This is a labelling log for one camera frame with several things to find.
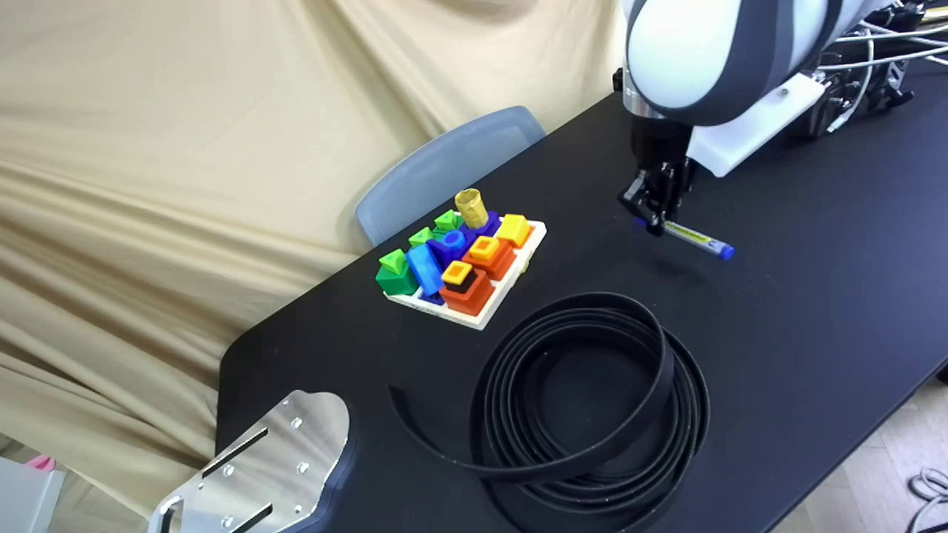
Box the silver metal plate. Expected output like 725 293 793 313
144 387 354 533

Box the orange square block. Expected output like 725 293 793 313
463 235 517 282

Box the coiled black strap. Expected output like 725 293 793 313
384 288 713 533

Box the red-orange stepped block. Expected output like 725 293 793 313
436 259 497 321

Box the pink object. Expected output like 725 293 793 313
20 451 58 478

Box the yellow square block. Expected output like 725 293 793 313
494 210 535 248

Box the grey box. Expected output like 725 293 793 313
0 453 67 533

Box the green house block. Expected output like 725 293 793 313
374 245 418 299

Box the beige cloth backdrop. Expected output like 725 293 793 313
0 0 636 533

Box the black clamp equipment pile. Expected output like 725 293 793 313
808 0 948 136

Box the thin white cable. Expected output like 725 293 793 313
827 14 948 81

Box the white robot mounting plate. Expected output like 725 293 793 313
683 71 833 182

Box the blue-grey chair back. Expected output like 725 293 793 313
353 103 547 248

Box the grey floor cable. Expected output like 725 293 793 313
904 466 948 533

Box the blue and white marker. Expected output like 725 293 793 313
633 214 738 263

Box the green square block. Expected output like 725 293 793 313
430 208 466 241

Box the blue ring block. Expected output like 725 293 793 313
431 227 474 267

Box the white shape sorter board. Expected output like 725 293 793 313
375 217 550 334

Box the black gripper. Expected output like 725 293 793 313
617 112 700 238

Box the yellow cylinder block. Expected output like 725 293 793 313
452 186 491 232

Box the blue long block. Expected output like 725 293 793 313
403 244 446 302

